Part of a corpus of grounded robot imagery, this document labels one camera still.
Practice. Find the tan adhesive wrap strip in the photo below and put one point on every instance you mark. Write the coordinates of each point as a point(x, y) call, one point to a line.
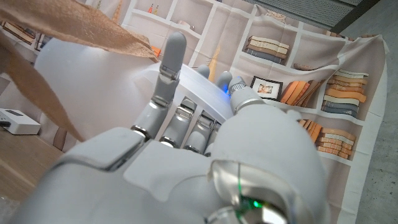
point(77, 25)

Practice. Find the printed bookshelf backdrop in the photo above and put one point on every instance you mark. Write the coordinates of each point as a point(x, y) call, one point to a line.
point(311, 62)

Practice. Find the white power strip box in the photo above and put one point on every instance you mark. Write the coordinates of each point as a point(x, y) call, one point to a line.
point(21, 123)

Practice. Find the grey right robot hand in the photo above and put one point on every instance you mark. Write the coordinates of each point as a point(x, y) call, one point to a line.
point(174, 180)

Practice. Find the translucent pitcher with navy lid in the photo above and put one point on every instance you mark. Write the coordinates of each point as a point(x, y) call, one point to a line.
point(93, 87)

